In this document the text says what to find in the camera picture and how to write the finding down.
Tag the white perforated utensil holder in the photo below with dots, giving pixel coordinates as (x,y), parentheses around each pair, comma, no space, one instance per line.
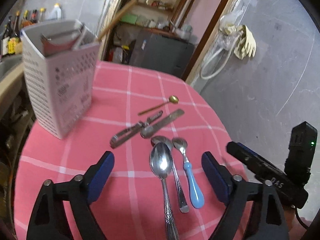
(59,65)

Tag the grey cabinet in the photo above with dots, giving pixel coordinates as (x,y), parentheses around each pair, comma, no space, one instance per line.
(158,52)

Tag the large steel spoon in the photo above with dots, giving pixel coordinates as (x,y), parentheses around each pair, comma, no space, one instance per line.
(161,164)

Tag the gold long spoon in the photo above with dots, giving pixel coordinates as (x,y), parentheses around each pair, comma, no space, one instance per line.
(172,99)

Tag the steel spoon plain handle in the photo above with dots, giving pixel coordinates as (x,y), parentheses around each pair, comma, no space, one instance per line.
(183,206)

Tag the blue handled spoon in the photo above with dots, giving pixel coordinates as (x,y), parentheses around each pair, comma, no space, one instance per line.
(195,194)

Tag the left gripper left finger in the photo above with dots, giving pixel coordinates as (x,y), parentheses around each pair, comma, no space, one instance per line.
(97,175)

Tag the yellow rubber gloves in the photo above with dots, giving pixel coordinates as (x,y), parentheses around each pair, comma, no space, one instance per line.
(246,45)

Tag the large oil jug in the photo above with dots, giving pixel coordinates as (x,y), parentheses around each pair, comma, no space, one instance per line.
(56,13)

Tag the green box on shelf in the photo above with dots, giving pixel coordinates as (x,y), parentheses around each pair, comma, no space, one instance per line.
(129,18)

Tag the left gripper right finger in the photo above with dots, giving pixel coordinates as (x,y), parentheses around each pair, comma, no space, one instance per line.
(219,177)

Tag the pink checked tablecloth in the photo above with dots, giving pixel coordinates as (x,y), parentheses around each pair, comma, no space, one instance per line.
(131,203)

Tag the steel grater file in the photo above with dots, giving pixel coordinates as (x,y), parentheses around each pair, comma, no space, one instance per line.
(150,131)

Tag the steel peeler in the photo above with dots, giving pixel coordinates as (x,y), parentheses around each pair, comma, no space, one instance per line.
(126,134)

